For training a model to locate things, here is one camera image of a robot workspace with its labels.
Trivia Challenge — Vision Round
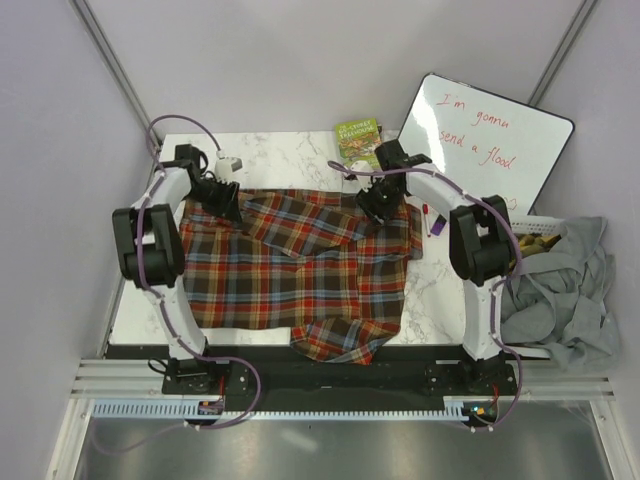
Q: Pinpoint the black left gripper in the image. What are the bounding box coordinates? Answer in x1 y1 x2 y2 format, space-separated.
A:
184 176 242 224

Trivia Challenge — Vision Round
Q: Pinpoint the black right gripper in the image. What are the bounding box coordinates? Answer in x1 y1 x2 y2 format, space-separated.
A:
353 174 403 228

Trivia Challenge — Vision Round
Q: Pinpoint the red brown plaid shirt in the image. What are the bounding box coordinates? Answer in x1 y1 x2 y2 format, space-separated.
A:
180 190 422 365

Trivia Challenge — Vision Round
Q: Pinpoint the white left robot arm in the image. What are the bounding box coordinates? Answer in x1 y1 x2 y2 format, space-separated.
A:
112 144 243 393

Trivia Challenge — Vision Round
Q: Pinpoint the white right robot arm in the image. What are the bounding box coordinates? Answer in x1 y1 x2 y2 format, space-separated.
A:
346 140 521 394

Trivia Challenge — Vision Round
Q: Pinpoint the red capped whiteboard marker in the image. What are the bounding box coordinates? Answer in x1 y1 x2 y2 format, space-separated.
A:
422 203 432 238

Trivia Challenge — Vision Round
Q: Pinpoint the purple whiteboard eraser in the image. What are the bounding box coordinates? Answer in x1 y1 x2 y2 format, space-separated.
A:
430 216 447 236

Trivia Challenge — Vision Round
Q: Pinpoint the green treehouse paperback book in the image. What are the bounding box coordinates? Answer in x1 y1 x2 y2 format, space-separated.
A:
334 118 382 170

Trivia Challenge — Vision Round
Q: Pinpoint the black framed whiteboard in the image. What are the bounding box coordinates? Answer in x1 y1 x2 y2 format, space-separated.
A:
399 73 575 215

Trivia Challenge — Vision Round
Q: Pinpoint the white plastic laundry basket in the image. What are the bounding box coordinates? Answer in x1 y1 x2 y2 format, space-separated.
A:
511 214 563 360

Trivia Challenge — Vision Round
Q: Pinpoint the grey crumpled shirt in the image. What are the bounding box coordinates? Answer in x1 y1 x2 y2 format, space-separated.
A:
501 217 621 373

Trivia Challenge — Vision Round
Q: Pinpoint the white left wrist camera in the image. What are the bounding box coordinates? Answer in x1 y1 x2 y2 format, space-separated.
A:
213 156 243 183

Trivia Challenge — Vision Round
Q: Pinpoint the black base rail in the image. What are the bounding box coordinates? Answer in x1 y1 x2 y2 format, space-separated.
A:
106 346 517 411

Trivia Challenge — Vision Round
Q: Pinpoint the white slotted cable duct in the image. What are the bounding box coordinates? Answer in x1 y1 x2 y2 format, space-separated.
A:
92 394 499 420

